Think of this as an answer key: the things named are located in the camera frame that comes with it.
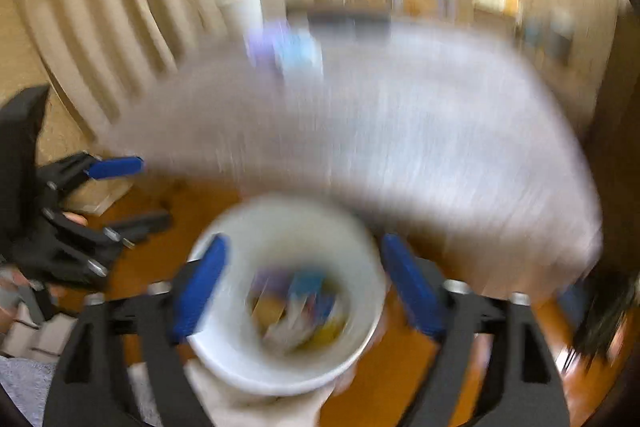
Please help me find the white trash bin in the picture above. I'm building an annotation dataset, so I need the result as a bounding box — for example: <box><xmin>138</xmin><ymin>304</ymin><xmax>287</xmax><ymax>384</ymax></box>
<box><xmin>189</xmin><ymin>195</ymin><xmax>386</xmax><ymax>395</ymax></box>

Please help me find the purple white hair roller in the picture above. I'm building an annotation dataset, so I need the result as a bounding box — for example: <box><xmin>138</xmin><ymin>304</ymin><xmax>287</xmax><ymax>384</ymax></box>
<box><xmin>244</xmin><ymin>20</ymin><xmax>290</xmax><ymax>67</ymax></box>

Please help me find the person left hand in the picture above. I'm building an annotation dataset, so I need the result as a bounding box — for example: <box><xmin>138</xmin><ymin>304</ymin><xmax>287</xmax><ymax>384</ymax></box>
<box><xmin>0</xmin><ymin>210</ymin><xmax>89</xmax><ymax>333</ymax></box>

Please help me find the clear dental floss box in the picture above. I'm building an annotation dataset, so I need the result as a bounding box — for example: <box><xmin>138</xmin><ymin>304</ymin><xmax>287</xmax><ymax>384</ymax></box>
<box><xmin>273</xmin><ymin>30</ymin><xmax>323</xmax><ymax>76</ymax></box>

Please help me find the clear plastic table cover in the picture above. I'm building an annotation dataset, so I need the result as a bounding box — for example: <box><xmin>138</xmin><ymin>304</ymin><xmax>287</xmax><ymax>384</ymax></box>
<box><xmin>100</xmin><ymin>24</ymin><xmax>602</xmax><ymax>299</ymax></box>

